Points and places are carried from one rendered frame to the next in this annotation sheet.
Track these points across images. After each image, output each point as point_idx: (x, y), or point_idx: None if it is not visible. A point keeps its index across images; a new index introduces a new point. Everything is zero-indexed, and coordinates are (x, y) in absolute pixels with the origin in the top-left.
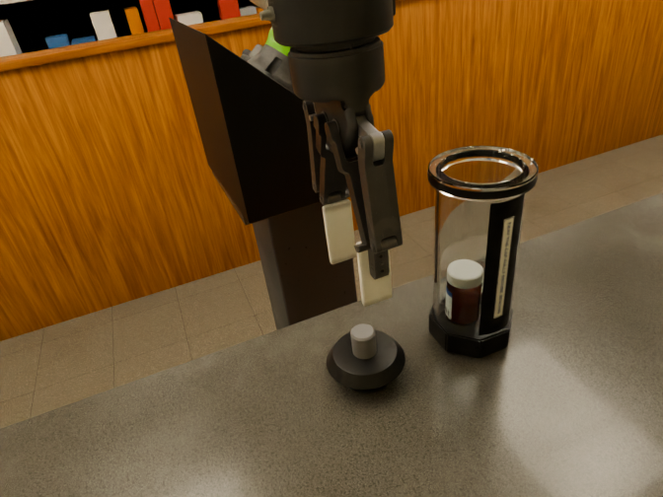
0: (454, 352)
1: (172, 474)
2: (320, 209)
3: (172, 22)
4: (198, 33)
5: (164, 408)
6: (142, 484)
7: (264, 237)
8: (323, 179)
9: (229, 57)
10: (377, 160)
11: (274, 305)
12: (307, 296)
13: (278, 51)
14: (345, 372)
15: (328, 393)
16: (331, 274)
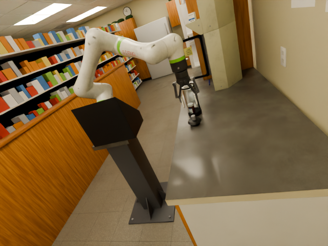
0: (198, 114)
1: (200, 145)
2: None
3: (74, 110)
4: (108, 99)
5: (184, 147)
6: (199, 148)
7: (123, 152)
8: (180, 93)
9: (119, 100)
10: None
11: (129, 175)
12: (140, 160)
13: None
14: (196, 121)
15: (196, 128)
16: (140, 152)
